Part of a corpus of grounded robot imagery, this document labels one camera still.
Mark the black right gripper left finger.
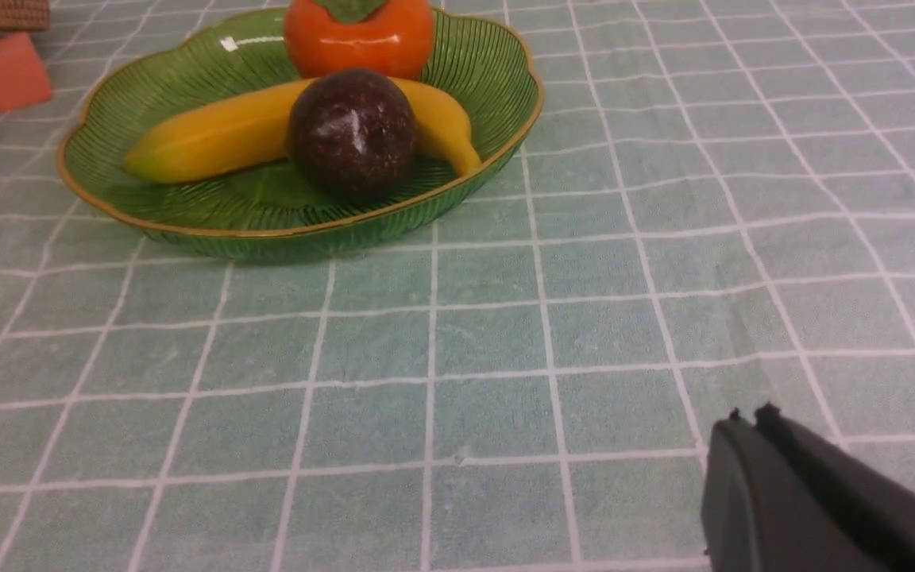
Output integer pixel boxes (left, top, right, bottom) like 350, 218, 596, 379
701, 412, 887, 571

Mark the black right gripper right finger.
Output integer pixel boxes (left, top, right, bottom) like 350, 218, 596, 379
755, 403, 915, 571

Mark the purple mangosteen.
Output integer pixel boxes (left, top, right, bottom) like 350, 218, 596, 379
284, 68, 417, 205

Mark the orange persimmon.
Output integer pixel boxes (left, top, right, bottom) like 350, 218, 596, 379
283, 1, 435, 80

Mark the yellow banana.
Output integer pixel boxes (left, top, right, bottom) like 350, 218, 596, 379
122, 77, 482, 184

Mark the green checked tablecloth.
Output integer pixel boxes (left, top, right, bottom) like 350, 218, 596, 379
0, 1, 915, 571

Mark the green leaf-shaped glass plate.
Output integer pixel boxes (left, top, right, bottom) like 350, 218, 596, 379
56, 6, 545, 263

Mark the orange foam cube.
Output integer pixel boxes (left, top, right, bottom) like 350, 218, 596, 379
0, 32, 53, 114

